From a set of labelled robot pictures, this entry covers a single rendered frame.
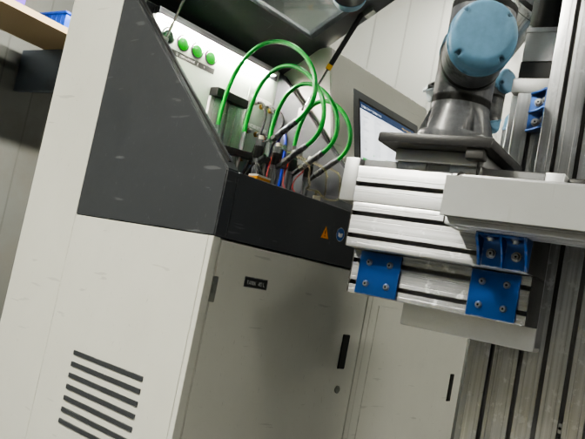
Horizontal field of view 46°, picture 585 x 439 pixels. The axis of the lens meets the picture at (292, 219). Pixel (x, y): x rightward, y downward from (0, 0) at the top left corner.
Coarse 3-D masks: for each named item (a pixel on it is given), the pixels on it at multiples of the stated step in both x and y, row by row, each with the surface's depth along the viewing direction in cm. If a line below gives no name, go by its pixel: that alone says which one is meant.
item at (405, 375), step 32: (320, 64) 242; (352, 64) 250; (352, 96) 246; (384, 96) 265; (352, 128) 243; (384, 320) 215; (384, 352) 217; (416, 352) 232; (448, 352) 250; (384, 384) 218; (416, 384) 234; (448, 384) 252; (352, 416) 207; (384, 416) 220; (416, 416) 236; (448, 416) 255
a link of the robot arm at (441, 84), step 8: (440, 48) 138; (440, 56) 133; (440, 64) 132; (440, 72) 133; (440, 80) 134; (448, 80) 131; (440, 88) 134; (448, 88) 132; (456, 88) 131; (464, 88) 130; (472, 88) 129; (480, 88) 130; (488, 88) 132; (480, 96) 131; (488, 96) 133
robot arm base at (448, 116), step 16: (448, 96) 132; (464, 96) 131; (432, 112) 133; (448, 112) 131; (464, 112) 130; (480, 112) 131; (432, 128) 131; (448, 128) 129; (464, 128) 129; (480, 128) 130
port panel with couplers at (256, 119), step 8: (256, 88) 239; (248, 96) 236; (264, 96) 242; (272, 96) 246; (248, 104) 237; (256, 104) 236; (272, 104) 246; (256, 112) 240; (264, 112) 243; (256, 120) 240; (248, 128) 236; (256, 128) 241; (264, 128) 244; (248, 136) 238; (256, 136) 240; (264, 136) 243; (248, 144) 239; (240, 160) 236; (240, 168) 237; (248, 168) 240
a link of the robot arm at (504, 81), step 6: (504, 72) 204; (510, 72) 205; (498, 78) 204; (504, 78) 204; (510, 78) 205; (498, 84) 205; (504, 84) 204; (510, 84) 206; (498, 90) 206; (504, 90) 205; (510, 90) 206; (504, 96) 207
